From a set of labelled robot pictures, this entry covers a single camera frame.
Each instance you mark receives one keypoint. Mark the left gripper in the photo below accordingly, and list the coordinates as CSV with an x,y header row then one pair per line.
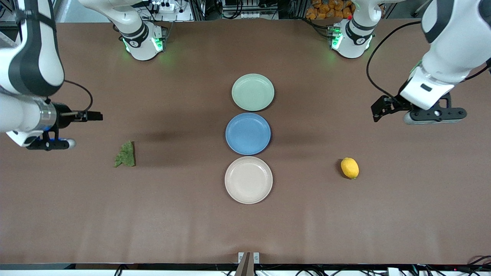
x,y
391,104

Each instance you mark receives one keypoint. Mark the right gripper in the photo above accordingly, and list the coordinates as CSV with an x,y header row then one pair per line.
x,y
63,116

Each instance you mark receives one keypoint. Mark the green lettuce leaf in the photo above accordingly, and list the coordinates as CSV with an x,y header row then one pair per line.
x,y
126,155

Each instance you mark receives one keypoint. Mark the yellow lemon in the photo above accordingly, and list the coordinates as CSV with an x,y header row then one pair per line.
x,y
350,168

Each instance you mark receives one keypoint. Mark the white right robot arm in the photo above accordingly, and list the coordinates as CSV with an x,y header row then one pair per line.
x,y
23,115

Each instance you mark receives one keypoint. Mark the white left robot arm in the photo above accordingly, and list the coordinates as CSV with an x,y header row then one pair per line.
x,y
456,38

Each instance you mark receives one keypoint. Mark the orange snack bags pile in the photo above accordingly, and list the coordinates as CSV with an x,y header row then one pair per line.
x,y
326,9

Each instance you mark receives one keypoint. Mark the light green round plate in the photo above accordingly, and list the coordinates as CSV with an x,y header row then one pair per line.
x,y
253,92

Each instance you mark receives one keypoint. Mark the white power strip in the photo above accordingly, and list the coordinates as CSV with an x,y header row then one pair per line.
x,y
167,7

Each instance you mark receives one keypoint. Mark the blue round plate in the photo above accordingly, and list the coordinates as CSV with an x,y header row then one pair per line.
x,y
248,134

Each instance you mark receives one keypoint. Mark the beige pink round plate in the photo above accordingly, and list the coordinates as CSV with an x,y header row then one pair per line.
x,y
248,180

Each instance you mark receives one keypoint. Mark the black equipment rack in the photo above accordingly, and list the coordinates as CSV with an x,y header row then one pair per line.
x,y
249,7

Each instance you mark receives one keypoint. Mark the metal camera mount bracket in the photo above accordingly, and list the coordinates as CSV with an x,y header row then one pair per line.
x,y
248,266

